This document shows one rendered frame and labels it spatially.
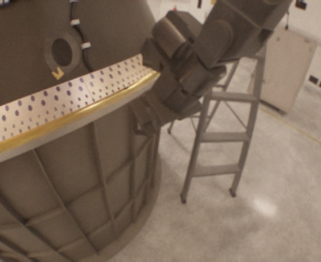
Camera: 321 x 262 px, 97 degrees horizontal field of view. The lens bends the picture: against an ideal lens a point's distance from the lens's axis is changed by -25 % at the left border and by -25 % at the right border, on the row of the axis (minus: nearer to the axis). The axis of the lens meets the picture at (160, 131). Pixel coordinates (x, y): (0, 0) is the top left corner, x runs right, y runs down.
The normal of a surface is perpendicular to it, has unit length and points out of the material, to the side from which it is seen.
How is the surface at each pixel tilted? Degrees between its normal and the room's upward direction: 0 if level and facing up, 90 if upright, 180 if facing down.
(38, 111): 43
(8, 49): 62
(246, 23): 90
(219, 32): 90
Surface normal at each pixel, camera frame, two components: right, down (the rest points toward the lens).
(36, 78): 0.66, 0.09
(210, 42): -0.74, 0.37
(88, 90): 0.60, -0.24
